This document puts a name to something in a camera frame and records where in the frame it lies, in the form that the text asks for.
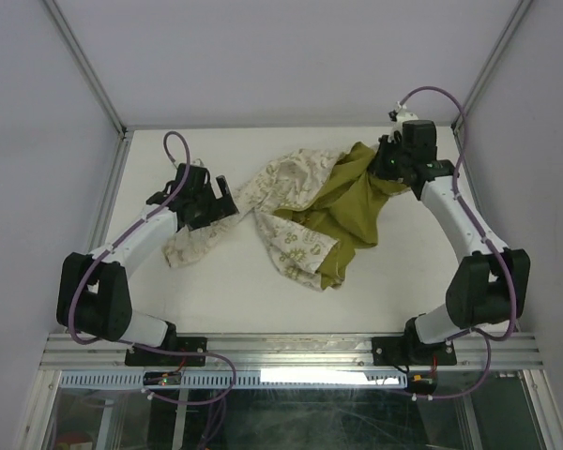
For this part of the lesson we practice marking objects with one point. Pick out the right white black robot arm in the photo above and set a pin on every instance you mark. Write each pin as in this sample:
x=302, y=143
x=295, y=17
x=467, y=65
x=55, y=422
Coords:
x=490, y=282

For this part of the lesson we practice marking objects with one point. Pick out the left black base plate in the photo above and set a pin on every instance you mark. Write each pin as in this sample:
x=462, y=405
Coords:
x=184, y=349

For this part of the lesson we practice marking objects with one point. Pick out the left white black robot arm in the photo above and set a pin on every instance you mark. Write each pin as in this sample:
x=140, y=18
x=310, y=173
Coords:
x=94, y=297

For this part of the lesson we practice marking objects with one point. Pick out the white slotted cable duct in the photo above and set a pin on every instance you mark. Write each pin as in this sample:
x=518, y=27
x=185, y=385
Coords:
x=266, y=378

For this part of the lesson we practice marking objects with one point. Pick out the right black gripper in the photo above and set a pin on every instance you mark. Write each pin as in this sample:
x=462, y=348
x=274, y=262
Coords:
x=375, y=165

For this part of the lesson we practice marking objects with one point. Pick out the left aluminium frame post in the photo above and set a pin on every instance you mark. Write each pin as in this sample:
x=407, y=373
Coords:
x=91, y=77

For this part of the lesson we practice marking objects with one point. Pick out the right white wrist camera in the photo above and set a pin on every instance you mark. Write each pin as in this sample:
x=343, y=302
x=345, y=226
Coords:
x=398, y=116

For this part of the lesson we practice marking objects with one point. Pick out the aluminium mounting rail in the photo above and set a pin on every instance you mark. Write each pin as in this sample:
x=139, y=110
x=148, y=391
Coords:
x=346, y=351

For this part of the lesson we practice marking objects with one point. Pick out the aluminium frame post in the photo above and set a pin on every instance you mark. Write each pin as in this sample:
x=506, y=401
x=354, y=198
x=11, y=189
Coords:
x=91, y=77
x=491, y=65

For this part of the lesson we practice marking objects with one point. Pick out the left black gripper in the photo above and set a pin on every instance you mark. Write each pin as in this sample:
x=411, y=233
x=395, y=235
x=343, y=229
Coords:
x=221, y=207

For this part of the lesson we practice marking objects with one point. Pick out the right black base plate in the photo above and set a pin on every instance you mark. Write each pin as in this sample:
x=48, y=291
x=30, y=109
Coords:
x=400, y=352

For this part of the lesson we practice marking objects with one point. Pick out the right aluminium frame post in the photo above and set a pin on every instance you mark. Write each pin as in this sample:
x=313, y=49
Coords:
x=491, y=65

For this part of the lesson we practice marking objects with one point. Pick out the cream green-printed hooded jacket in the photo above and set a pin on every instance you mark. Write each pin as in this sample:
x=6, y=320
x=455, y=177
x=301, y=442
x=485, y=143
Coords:
x=313, y=210

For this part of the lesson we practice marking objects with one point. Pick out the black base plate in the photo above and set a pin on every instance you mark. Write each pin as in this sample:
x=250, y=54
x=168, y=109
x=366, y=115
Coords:
x=184, y=349
x=400, y=352

